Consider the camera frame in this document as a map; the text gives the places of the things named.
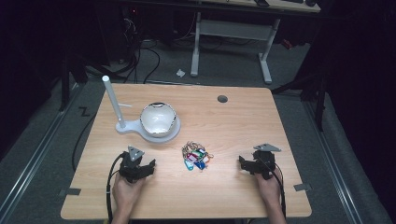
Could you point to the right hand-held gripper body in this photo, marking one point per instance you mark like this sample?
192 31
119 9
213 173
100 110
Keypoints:
263 163

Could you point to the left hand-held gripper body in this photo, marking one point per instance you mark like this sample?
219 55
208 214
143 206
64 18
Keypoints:
131 166

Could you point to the person's left hand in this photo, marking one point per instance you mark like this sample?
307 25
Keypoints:
127 191

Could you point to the person's right hand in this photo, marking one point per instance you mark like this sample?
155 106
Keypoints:
268 190

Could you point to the bunch of colourful key tags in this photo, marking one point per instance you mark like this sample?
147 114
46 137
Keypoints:
196 157

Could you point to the grey tape piece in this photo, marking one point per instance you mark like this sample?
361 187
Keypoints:
302 187
72 191

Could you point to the small white strip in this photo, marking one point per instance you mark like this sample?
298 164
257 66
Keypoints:
125 105

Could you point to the white stand with pole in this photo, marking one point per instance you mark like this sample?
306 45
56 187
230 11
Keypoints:
115 105

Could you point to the black tripod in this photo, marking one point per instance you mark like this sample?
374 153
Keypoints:
317 93

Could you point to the white paper scrap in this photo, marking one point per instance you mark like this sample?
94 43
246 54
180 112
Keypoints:
180 73

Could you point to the black stand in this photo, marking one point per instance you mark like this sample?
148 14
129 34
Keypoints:
64 81

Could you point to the white-legged desk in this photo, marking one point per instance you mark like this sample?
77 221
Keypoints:
233 29

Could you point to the metal floor rail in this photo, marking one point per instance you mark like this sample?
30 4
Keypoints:
34 161
333 161

